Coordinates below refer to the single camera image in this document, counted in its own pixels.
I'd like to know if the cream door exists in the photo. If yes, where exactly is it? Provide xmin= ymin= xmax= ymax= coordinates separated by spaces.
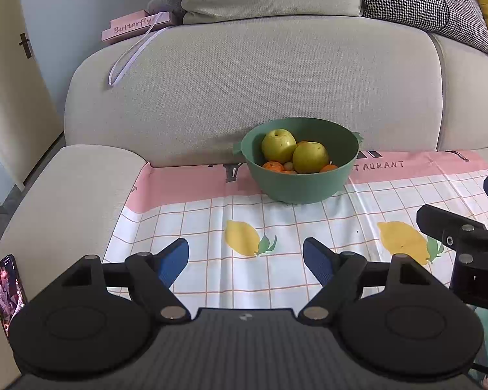
xmin=0 ymin=0 xmax=64 ymax=189

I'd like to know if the lemon print checked tablecloth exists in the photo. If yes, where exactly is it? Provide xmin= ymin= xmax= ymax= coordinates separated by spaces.
xmin=103 ymin=150 xmax=488 ymax=314

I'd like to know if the yellow-green apple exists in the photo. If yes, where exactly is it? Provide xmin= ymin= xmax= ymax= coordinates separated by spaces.
xmin=261 ymin=129 xmax=298 ymax=164
xmin=292 ymin=142 xmax=330 ymax=174

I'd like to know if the green colander bowl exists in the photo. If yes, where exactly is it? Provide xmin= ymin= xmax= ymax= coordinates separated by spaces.
xmin=233 ymin=118 xmax=363 ymax=204

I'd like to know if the smartphone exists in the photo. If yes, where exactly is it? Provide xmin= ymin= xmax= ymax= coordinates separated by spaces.
xmin=0 ymin=254 xmax=28 ymax=346

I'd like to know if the houndstooth cushion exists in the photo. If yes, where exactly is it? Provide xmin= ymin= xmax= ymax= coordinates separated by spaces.
xmin=358 ymin=0 xmax=488 ymax=53

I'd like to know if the pink box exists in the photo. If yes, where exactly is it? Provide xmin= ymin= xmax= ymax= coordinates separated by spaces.
xmin=102 ymin=10 xmax=175 ymax=45

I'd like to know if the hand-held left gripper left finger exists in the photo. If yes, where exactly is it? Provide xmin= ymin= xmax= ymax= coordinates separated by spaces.
xmin=61 ymin=238 xmax=190 ymax=322

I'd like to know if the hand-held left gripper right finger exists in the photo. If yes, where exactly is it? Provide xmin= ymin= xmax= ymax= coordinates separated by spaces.
xmin=298 ymin=237 xmax=436 ymax=322

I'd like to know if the beige sofa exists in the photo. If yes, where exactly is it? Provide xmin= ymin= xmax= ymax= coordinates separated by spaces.
xmin=0 ymin=16 xmax=488 ymax=390

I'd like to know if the grey plush toy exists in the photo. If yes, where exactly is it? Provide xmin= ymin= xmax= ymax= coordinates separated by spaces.
xmin=146 ymin=0 xmax=186 ymax=25

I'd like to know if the dark cross door handle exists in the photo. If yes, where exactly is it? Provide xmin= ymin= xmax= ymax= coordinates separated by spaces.
xmin=18 ymin=32 xmax=33 ymax=59

